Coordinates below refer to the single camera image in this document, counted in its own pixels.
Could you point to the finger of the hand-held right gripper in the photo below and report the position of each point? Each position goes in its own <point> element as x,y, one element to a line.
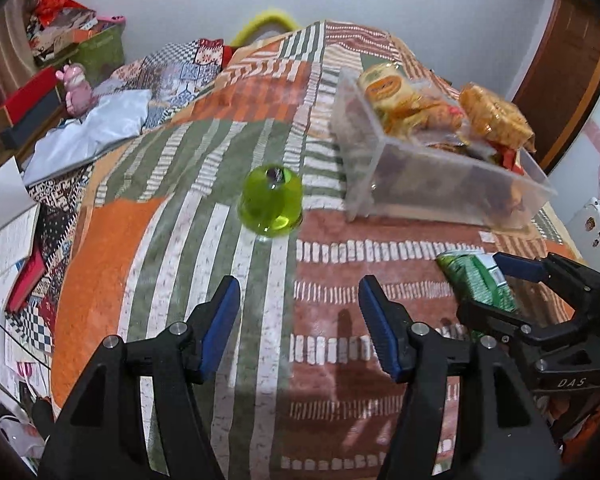
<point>495,320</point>
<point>522,267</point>

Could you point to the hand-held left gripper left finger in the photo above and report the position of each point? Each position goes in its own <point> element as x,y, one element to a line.
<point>222,325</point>

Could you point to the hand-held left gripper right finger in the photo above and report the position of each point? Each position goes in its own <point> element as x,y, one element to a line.
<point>380,330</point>

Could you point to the green snack packet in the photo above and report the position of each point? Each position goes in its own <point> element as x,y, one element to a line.
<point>472,280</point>

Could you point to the clear plastic container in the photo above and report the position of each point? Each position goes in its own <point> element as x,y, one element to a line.
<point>430,180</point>

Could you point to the green round bottle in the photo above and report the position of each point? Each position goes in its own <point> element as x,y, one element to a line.
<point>270,200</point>

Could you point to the white appliance with stickers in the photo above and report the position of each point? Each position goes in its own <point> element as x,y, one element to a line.
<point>582,225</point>

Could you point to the striped patchwork blanket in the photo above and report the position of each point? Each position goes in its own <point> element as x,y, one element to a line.
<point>190,220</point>

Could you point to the red yellow snack packet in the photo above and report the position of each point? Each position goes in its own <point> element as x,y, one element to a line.
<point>505,157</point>

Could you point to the orange cracker packet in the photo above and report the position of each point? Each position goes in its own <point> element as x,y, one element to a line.
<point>495,115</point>

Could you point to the red book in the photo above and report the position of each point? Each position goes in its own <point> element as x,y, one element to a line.
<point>27,280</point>

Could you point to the scattered paper sheets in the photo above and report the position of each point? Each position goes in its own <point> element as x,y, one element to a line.
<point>5,385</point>

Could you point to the yellow label biscuit packet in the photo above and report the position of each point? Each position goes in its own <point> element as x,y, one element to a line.
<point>380,87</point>

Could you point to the white cloth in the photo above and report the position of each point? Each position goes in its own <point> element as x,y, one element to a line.
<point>95,125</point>

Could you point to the open white notebook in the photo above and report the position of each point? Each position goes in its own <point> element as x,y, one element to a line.
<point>5,195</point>

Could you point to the checkered quilt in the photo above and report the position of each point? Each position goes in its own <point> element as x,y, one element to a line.
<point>180,75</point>

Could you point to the pink pig toy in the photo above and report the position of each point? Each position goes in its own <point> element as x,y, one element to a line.
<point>77,92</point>

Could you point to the red and grey box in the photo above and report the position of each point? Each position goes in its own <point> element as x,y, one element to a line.
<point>30,100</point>

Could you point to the green box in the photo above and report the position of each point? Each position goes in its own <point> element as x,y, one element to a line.
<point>102,52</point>

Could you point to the yellow curved tube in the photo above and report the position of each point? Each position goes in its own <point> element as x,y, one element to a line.
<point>270,14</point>

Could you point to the striped curtain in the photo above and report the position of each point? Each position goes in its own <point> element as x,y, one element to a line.
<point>0,60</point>

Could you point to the wooden door frame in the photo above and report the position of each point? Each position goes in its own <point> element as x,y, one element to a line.
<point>565,70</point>

